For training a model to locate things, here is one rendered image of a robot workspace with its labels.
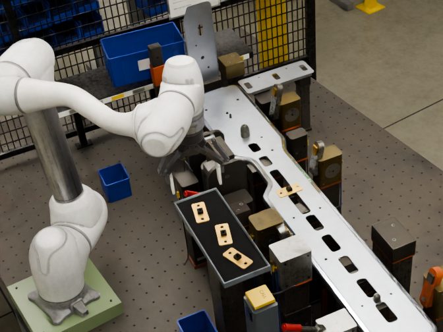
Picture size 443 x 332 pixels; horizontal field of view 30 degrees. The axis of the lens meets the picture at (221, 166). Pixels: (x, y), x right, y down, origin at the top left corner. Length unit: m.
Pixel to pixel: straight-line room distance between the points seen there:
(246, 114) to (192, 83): 0.98
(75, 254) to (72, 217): 0.14
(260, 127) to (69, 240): 0.81
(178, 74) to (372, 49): 3.31
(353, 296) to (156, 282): 0.79
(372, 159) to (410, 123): 1.38
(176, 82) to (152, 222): 1.11
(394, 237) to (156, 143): 0.87
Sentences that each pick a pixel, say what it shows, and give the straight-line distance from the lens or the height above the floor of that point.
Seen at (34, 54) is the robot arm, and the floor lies 1.57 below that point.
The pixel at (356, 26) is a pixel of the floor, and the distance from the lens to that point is 5.53.
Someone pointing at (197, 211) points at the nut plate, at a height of 1.17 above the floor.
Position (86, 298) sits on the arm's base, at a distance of 2.79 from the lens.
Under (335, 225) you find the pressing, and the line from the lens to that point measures 2.59.
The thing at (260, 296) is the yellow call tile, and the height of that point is 1.16.
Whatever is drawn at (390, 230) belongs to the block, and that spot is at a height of 1.03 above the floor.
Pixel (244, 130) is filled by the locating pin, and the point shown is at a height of 1.04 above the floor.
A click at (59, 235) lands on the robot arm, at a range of 2.65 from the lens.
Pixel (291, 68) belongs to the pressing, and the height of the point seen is 1.00.
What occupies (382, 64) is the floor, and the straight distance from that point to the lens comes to 5.14.
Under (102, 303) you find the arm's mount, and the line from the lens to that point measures 2.79.
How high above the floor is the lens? 2.80
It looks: 40 degrees down
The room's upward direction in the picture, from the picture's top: 6 degrees counter-clockwise
